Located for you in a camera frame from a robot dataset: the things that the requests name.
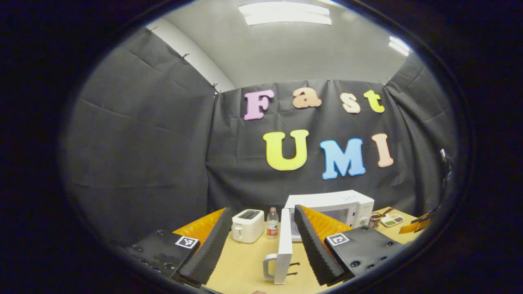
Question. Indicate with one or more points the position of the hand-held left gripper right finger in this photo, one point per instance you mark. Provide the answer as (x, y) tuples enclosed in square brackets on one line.
[(314, 249)]

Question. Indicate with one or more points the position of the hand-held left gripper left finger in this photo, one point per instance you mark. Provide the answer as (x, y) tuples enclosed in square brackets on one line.
[(210, 249)]

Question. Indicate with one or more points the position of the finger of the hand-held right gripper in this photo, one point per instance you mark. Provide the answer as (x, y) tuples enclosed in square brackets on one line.
[(423, 217), (412, 228)]

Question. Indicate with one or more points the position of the white microwave oven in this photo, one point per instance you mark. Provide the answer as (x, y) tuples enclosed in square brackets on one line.
[(327, 200)]

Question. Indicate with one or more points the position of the white divided dish with beans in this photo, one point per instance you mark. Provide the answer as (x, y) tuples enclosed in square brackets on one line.
[(392, 220)]

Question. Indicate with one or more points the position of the metal utensil holder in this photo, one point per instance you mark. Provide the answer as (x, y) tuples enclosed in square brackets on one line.
[(375, 220)]

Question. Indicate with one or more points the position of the white toaster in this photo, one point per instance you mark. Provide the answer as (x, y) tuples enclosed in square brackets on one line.
[(247, 226)]

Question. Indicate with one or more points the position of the clear plastic water bottle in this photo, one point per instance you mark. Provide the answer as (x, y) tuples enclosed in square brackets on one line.
[(272, 224)]

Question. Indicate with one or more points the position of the black backdrop cloth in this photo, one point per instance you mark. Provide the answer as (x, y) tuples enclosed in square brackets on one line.
[(143, 155)]

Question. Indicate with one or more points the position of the small ceiling light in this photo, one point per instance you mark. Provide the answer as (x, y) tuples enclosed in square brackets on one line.
[(399, 45)]

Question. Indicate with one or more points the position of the large ceiling light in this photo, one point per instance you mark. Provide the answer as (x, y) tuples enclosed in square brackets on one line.
[(284, 13)]

